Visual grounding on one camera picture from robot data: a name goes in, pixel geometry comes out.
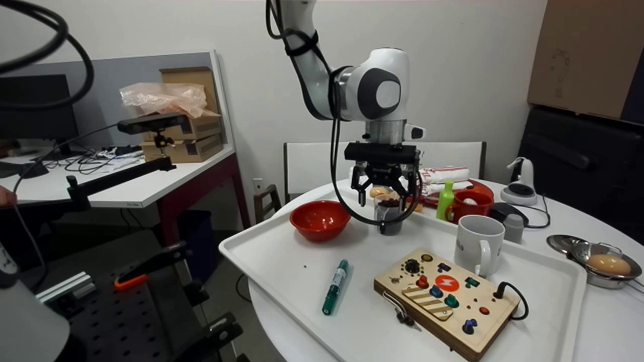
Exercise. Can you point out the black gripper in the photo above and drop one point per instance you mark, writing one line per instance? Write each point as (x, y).
(380, 164)

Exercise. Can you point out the grey jug with contents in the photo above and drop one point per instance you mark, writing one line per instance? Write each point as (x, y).
(387, 210)

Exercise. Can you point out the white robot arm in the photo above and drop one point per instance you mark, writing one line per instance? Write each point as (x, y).
(373, 93)

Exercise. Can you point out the red bowl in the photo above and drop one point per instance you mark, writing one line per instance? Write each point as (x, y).
(321, 221)

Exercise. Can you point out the metal strainer bowl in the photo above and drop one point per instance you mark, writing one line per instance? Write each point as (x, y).
(606, 265)

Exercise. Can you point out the white chair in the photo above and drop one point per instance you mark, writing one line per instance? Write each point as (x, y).
(306, 165)

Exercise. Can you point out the green bottle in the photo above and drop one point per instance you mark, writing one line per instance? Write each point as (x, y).
(445, 199)

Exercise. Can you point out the red plate with food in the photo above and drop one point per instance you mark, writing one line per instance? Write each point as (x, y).
(472, 199)

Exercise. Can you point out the green marker pen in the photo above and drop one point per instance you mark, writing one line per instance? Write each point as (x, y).
(335, 286)

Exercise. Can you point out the white mug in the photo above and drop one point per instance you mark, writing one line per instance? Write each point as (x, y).
(479, 242)

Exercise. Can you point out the white plastic tray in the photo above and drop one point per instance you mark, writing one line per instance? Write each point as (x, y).
(365, 327)

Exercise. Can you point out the white round device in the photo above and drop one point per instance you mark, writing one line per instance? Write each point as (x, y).
(522, 192)

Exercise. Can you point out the cardboard boxes on desk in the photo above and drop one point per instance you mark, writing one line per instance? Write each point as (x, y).
(191, 93)

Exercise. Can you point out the wooden busy board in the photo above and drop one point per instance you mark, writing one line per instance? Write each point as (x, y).
(457, 306)

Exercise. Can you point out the black cabinet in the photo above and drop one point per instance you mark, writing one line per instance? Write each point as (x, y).
(587, 164)

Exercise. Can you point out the large cardboard sheet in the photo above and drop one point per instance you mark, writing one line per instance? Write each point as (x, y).
(589, 60)

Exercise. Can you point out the black camera on stand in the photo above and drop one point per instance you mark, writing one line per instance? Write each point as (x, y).
(155, 126)

